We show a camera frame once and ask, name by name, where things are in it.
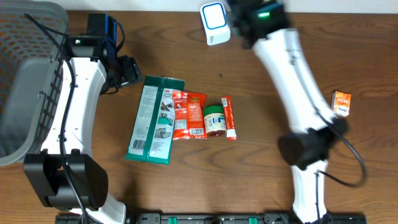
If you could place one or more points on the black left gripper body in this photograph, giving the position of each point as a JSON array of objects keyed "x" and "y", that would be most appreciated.
[{"x": 129, "y": 71}]

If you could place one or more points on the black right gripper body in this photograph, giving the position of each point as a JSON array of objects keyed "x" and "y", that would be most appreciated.
[{"x": 234, "y": 21}]

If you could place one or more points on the green white package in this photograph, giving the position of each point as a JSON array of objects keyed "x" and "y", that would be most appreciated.
[{"x": 152, "y": 134}]

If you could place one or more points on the red snack bag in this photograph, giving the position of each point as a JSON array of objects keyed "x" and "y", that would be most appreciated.
[{"x": 189, "y": 118}]

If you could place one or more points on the red stick sachet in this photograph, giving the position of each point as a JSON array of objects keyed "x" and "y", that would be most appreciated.
[{"x": 229, "y": 118}]

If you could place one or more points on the small orange carton box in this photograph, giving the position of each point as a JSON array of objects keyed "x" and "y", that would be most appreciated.
[{"x": 340, "y": 103}]

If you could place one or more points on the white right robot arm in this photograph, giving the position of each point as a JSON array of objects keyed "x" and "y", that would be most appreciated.
[{"x": 265, "y": 28}]

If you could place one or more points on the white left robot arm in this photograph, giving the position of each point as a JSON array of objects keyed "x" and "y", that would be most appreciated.
[{"x": 63, "y": 173}]

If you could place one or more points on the white barcode scanner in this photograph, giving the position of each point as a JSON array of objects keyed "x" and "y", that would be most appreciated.
[{"x": 213, "y": 17}]

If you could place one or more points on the green lid jar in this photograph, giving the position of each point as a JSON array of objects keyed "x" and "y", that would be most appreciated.
[{"x": 214, "y": 120}]

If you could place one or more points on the grey plastic shopping basket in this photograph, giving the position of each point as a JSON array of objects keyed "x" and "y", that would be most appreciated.
[{"x": 31, "y": 75}]

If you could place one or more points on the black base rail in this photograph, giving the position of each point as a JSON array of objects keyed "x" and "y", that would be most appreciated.
[{"x": 267, "y": 218}]

